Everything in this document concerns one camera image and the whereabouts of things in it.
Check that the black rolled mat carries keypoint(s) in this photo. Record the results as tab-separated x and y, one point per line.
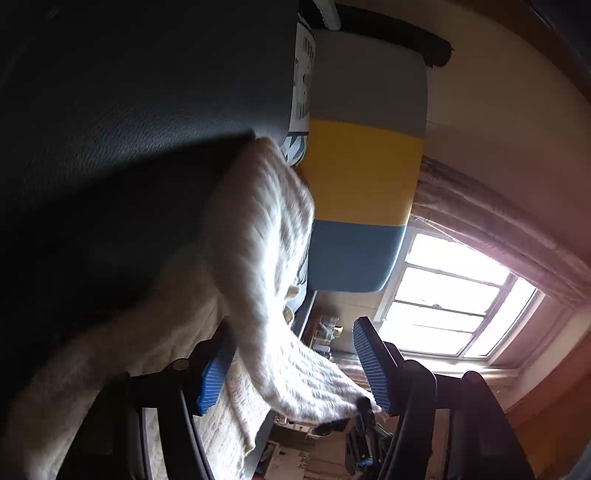
406	39

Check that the cream knit sweater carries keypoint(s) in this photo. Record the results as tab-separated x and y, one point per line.
258	240

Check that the geometric print pillow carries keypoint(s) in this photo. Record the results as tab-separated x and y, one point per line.
302	92

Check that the barred window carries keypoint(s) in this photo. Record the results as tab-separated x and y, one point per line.
452	300

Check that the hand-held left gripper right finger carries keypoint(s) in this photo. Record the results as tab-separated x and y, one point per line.
374	364

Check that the patterned beige curtain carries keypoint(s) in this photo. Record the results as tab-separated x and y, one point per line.
498	217

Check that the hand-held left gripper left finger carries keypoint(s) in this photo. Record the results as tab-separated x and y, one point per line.
214	383

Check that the grey deer print pillow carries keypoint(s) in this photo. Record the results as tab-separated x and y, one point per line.
300	277

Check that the grey yellow blue sofa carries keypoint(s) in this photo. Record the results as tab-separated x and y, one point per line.
364	161

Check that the wooden desk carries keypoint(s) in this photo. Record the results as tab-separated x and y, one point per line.
346	362

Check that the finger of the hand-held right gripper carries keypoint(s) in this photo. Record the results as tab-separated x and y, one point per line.
364	410

